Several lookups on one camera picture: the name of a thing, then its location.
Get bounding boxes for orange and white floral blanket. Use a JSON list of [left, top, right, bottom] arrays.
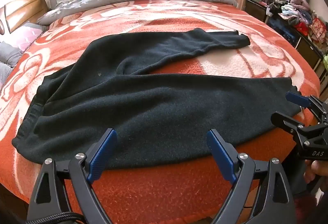
[[0, 0, 321, 224]]

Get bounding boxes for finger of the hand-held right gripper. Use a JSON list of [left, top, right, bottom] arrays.
[[271, 111, 306, 135], [286, 91, 328, 122]]

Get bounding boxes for wooden headboard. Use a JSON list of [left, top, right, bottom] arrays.
[[0, 0, 50, 35]]

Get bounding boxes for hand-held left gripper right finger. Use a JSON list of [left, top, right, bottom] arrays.
[[206, 129, 298, 224]]

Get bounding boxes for dark television cabinet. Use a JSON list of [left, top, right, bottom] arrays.
[[245, 0, 328, 78]]

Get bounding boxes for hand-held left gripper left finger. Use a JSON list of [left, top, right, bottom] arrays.
[[27, 128, 118, 224]]

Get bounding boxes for black pants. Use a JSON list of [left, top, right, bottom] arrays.
[[11, 28, 302, 171]]

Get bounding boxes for pink pillow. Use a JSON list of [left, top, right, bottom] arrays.
[[9, 21, 43, 54]]

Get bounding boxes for person's right hand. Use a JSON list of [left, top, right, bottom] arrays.
[[304, 160, 328, 194]]

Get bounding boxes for black cable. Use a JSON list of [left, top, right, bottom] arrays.
[[26, 211, 86, 224]]

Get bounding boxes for pile of clothes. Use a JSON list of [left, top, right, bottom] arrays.
[[266, 0, 328, 43]]

